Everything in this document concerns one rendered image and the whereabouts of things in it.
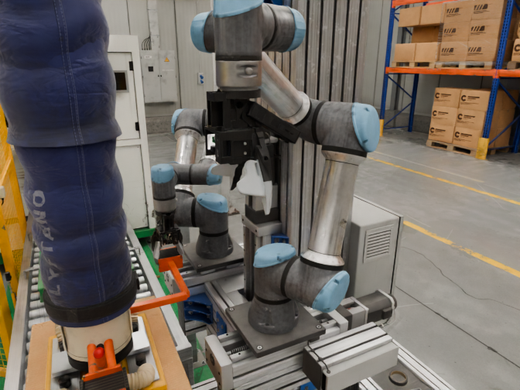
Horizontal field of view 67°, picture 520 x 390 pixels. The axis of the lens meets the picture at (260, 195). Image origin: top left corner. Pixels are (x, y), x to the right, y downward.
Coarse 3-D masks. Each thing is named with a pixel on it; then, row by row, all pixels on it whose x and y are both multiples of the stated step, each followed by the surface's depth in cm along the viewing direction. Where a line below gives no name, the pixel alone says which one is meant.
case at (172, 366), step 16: (160, 320) 131; (32, 336) 124; (48, 336) 124; (160, 336) 124; (32, 352) 117; (160, 352) 117; (176, 352) 117; (32, 368) 111; (176, 368) 111; (32, 384) 105; (176, 384) 105
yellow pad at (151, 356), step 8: (144, 320) 127; (136, 328) 120; (144, 328) 123; (152, 344) 117; (144, 352) 113; (152, 352) 114; (128, 360) 110; (136, 360) 107; (144, 360) 108; (152, 360) 110; (128, 368) 107; (136, 368) 107; (160, 368) 108; (160, 376) 105; (152, 384) 102; (160, 384) 102
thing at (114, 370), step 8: (104, 368) 89; (112, 368) 89; (120, 368) 90; (88, 376) 87; (96, 376) 88; (104, 376) 88; (112, 376) 88; (120, 376) 88; (80, 384) 85; (88, 384) 86; (96, 384) 86; (104, 384) 86; (112, 384) 86; (120, 384) 86; (128, 384) 85
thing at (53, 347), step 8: (48, 344) 117; (56, 344) 116; (48, 352) 114; (56, 352) 113; (48, 360) 111; (48, 368) 108; (48, 376) 105; (64, 376) 101; (72, 376) 104; (80, 376) 105; (48, 384) 102; (56, 384) 102; (64, 384) 100; (72, 384) 102
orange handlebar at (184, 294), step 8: (168, 264) 139; (176, 272) 132; (176, 280) 128; (184, 288) 123; (168, 296) 119; (176, 296) 119; (184, 296) 120; (136, 304) 115; (144, 304) 115; (152, 304) 116; (160, 304) 117; (136, 312) 115; (88, 344) 99; (104, 344) 100; (112, 344) 100; (88, 352) 97; (112, 352) 97; (88, 360) 95; (112, 360) 94; (88, 368) 93; (96, 368) 92
